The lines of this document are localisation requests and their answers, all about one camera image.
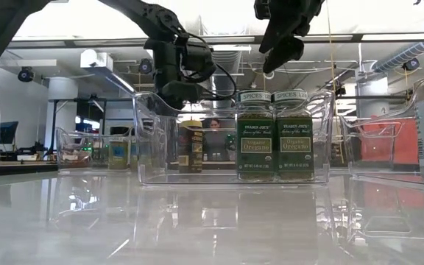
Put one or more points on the red cart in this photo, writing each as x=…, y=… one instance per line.
x=409, y=143

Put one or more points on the white ceiling unit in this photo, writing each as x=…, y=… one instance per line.
x=96, y=59

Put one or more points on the round black ceiling camera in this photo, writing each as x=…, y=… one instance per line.
x=25, y=73
x=145, y=66

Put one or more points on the clear plastic bin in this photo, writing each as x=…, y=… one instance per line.
x=381, y=178
x=374, y=154
x=197, y=180
x=87, y=167

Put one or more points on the silver ceiling duct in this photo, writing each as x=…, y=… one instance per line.
x=407, y=51
x=226, y=62

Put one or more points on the black lid spice jar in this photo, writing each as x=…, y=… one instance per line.
x=118, y=154

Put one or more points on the black background robot arm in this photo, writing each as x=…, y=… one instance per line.
x=231, y=141

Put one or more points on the green oregano spice jar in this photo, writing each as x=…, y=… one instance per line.
x=255, y=147
x=294, y=147

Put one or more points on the seated person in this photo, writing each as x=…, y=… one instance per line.
x=215, y=143

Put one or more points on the yellow lid spice jar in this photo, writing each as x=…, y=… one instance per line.
x=190, y=147

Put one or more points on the metal rig crossbeam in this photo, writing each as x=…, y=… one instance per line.
x=344, y=37

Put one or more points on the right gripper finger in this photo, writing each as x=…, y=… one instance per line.
x=276, y=35
x=285, y=55

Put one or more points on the background computer monitor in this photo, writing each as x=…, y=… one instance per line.
x=6, y=132

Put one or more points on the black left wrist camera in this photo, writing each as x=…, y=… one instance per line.
x=180, y=94

